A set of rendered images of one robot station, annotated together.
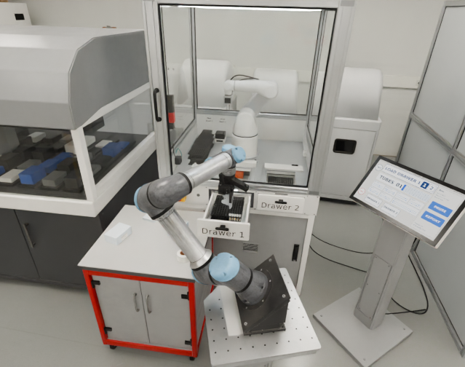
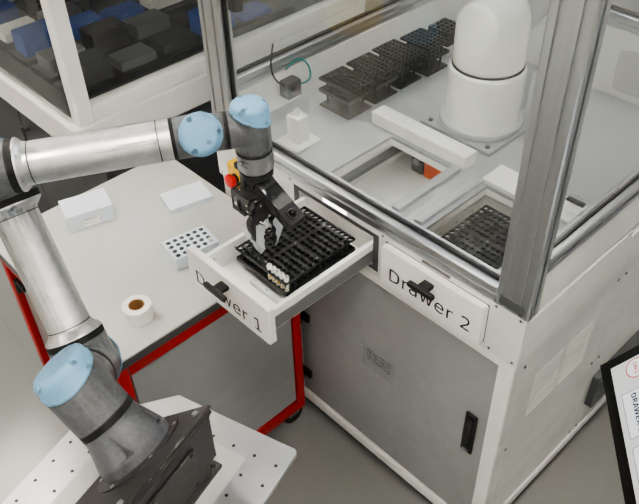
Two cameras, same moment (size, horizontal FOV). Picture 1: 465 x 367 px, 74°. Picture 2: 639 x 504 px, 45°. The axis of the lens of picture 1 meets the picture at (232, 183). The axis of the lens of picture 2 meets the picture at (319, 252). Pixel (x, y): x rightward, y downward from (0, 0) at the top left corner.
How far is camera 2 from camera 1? 109 cm
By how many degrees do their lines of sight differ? 35
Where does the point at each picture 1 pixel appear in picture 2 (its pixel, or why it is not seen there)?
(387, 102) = not seen: outside the picture
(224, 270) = (42, 382)
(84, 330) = not seen: hidden behind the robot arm
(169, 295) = not seen: hidden behind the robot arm
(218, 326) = (50, 481)
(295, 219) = (471, 351)
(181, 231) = (24, 263)
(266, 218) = (408, 314)
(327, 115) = (555, 92)
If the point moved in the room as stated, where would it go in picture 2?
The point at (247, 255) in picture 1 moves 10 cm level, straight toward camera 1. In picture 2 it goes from (372, 376) to (348, 397)
